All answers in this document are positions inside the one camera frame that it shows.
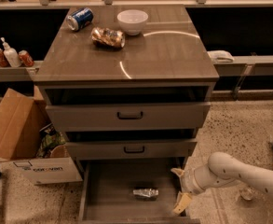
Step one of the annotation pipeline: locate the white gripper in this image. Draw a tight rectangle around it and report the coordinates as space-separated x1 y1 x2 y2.
171 165 214 215

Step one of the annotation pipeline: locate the silver redbull can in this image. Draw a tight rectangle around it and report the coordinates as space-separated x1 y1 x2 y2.
132 188 159 200

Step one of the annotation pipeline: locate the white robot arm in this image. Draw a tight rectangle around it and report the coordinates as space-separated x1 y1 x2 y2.
171 152 273 214

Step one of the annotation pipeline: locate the middle grey drawer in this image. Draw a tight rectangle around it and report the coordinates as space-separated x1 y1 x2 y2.
66 139 197 160

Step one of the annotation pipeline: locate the bottom open grey drawer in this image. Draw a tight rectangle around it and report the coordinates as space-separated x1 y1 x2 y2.
78 158 200 224

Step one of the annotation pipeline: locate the top grey drawer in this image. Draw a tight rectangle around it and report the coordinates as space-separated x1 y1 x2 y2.
46 102 211 132

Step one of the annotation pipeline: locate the grey drawer cabinet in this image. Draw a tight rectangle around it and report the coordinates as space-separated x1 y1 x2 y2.
33 4 220 224

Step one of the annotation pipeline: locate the crushed gold can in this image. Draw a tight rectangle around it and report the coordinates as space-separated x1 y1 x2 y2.
91 27 125 49

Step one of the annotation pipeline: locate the blue pepsi can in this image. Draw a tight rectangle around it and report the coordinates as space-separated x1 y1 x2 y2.
66 7 93 32

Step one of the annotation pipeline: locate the red soda can right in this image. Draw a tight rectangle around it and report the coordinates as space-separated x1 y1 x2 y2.
19 50 34 67

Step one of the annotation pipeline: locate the red soda can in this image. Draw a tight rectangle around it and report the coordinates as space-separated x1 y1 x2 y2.
19 50 34 67
0 49 9 67

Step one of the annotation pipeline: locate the red soda can left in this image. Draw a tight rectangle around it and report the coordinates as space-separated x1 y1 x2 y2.
0 49 9 67

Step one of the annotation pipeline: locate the clear glass on floor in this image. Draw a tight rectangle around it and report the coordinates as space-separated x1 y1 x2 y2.
239 186 255 202

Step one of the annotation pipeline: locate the white folded cloth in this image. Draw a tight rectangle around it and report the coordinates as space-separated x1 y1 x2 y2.
208 50 234 63

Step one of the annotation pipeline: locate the green snack bag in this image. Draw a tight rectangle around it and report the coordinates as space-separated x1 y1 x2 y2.
36 123 66 158

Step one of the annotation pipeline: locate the white printed cardboard box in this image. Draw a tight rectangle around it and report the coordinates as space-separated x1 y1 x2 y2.
0 158 82 185

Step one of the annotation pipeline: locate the white bowl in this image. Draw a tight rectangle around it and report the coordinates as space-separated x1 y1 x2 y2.
117 9 148 35

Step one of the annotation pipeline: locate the brown cardboard box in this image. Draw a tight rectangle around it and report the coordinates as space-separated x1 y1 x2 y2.
0 89 49 160

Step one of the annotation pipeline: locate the white pump bottle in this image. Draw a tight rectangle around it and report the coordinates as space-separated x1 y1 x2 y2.
1 37 21 67

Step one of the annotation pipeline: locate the grey wall shelf rail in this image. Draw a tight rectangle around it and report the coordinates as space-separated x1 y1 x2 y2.
0 61 43 82

